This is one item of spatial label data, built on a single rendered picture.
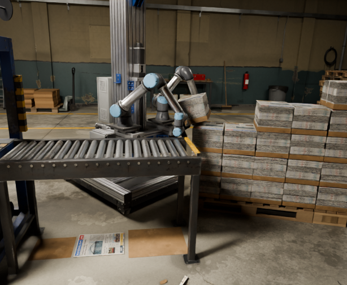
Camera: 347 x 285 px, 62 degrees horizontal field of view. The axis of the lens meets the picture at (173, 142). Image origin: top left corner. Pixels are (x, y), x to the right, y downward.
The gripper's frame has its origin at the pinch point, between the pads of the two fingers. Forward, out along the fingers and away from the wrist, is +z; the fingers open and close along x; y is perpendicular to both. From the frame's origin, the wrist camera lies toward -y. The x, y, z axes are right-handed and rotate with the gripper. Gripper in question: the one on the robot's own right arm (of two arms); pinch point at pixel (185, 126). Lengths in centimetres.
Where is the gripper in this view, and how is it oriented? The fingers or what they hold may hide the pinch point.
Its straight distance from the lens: 276.5
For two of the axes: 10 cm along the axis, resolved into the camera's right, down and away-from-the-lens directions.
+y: -2.7, -9.4, -2.0
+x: -9.4, 2.2, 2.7
